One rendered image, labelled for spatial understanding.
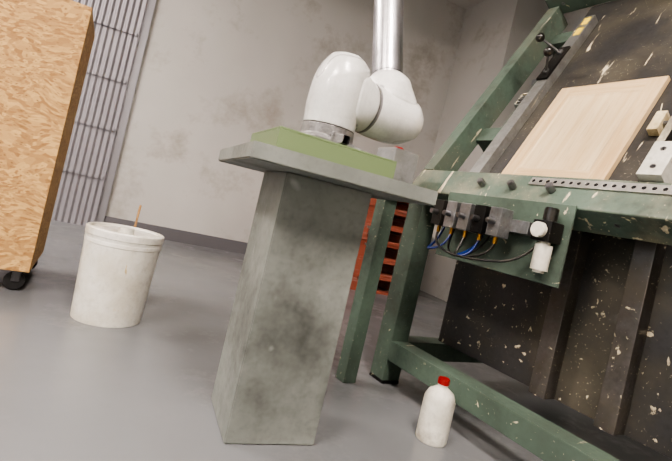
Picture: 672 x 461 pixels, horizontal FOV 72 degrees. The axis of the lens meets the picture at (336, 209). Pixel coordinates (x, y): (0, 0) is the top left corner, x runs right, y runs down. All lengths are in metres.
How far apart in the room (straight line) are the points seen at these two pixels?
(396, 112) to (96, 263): 1.27
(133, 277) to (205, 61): 3.25
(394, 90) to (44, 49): 1.50
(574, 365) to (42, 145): 2.19
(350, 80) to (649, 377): 1.19
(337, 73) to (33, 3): 1.45
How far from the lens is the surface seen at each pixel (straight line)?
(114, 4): 4.96
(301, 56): 5.16
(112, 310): 2.02
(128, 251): 1.96
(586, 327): 1.72
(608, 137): 1.72
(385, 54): 1.54
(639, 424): 1.67
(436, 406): 1.58
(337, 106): 1.29
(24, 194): 2.32
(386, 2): 1.66
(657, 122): 1.68
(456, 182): 1.82
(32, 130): 2.31
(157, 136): 4.79
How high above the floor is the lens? 0.63
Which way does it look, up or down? level
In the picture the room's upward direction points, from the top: 13 degrees clockwise
